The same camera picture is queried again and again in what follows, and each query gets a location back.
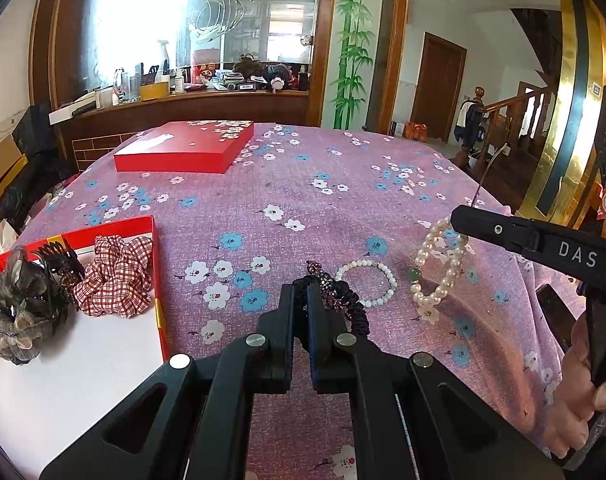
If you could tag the wooden counter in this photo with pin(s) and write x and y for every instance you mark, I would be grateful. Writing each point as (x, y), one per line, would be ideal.
(208, 105)

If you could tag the dark hanging jacket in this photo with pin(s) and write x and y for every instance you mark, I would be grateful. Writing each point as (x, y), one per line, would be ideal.
(469, 122)

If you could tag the dark organza scrunchie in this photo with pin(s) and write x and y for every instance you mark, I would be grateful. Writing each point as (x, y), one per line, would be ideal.
(18, 305)

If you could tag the orange bag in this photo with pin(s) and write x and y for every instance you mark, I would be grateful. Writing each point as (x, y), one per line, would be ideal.
(415, 131)

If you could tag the green bamboo wall decal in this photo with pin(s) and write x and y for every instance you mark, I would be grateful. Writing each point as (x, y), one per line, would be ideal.
(353, 45)

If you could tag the black plush toy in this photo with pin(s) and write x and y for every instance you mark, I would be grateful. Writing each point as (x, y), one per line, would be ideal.
(275, 77)

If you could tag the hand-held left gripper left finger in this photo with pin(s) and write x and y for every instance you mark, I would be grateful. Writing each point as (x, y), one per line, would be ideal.
(285, 320)

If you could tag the brown fluffy item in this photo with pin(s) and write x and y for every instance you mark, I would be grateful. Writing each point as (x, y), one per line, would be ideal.
(247, 67)

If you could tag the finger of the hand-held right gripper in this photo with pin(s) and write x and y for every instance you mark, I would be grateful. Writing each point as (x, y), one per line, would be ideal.
(493, 230)

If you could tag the long white box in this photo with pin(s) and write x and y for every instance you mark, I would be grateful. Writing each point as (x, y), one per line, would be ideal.
(68, 112)

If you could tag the red plaid scrunchie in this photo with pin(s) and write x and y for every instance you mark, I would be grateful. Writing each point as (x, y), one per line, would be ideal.
(113, 280)

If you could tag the yellow box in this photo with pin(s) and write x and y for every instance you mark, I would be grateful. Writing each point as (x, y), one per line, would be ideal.
(155, 91)

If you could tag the person's right hand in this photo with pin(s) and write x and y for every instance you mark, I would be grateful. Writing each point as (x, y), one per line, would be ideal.
(575, 395)

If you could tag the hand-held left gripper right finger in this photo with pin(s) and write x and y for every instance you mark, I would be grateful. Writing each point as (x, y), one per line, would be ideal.
(317, 320)

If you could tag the black hair claw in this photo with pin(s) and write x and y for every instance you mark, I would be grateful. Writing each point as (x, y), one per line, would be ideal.
(63, 260)

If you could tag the purple floral tablecloth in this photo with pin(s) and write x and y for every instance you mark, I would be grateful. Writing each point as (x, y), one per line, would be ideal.
(293, 195)

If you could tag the gold pillar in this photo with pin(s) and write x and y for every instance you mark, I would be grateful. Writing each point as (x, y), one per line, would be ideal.
(563, 110)

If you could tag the red floral box lid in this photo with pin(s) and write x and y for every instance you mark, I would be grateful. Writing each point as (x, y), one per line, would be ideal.
(183, 145)

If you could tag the white tissue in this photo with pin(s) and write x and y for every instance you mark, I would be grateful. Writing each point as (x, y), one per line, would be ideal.
(0, 240)

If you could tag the brown wooden door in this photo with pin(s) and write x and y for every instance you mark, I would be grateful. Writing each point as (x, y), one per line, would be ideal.
(438, 90)

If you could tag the red gift box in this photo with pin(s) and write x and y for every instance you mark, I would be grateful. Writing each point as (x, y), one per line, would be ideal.
(83, 360)

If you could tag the cardboard box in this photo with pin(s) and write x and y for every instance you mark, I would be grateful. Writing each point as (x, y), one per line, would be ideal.
(3, 170)

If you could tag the wooden stair railing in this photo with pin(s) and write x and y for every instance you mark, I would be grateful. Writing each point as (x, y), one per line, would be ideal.
(518, 125)

